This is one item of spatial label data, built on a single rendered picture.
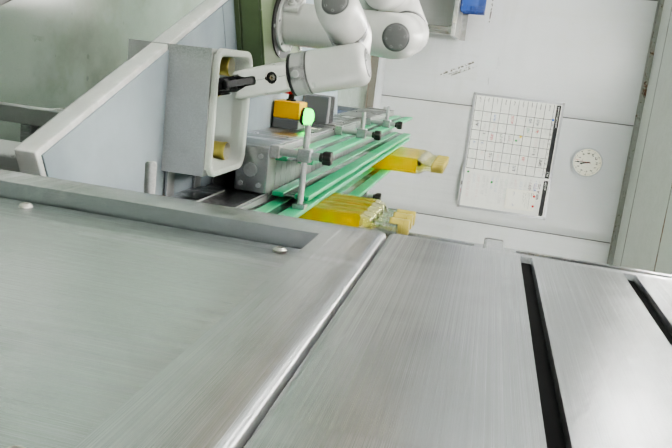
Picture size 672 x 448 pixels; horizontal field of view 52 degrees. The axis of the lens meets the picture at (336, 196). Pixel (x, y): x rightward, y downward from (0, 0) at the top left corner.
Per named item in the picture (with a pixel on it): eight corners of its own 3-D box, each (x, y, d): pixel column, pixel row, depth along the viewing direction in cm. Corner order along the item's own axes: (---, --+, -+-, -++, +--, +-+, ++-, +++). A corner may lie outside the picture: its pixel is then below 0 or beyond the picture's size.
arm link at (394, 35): (345, 8, 144) (420, 16, 140) (361, 7, 157) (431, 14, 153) (341, 54, 147) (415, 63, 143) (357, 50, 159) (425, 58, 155)
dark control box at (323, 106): (299, 120, 204) (326, 124, 203) (301, 93, 203) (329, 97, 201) (306, 119, 212) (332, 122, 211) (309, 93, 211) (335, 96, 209)
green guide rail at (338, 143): (274, 160, 141) (312, 165, 139) (275, 155, 140) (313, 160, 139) (394, 117, 309) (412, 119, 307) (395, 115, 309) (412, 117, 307)
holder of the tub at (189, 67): (159, 200, 122) (200, 207, 121) (169, 43, 117) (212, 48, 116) (199, 186, 139) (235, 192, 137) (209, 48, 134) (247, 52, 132)
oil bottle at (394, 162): (365, 166, 255) (441, 177, 249) (367, 151, 254) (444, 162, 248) (368, 165, 260) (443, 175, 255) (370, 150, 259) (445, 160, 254)
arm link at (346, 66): (362, -7, 118) (374, 22, 127) (303, 4, 121) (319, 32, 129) (365, 72, 113) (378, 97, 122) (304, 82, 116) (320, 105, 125)
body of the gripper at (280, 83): (295, 96, 117) (234, 105, 120) (311, 94, 126) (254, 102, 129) (288, 51, 116) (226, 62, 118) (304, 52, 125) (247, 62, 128)
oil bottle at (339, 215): (273, 226, 149) (370, 243, 145) (276, 201, 148) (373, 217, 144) (281, 221, 154) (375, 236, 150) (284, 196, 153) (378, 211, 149)
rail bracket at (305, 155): (263, 204, 138) (324, 214, 135) (271, 120, 135) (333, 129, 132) (268, 201, 141) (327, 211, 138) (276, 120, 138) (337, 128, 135)
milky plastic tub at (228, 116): (163, 172, 121) (209, 179, 119) (171, 42, 117) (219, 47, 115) (203, 161, 138) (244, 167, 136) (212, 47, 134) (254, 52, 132)
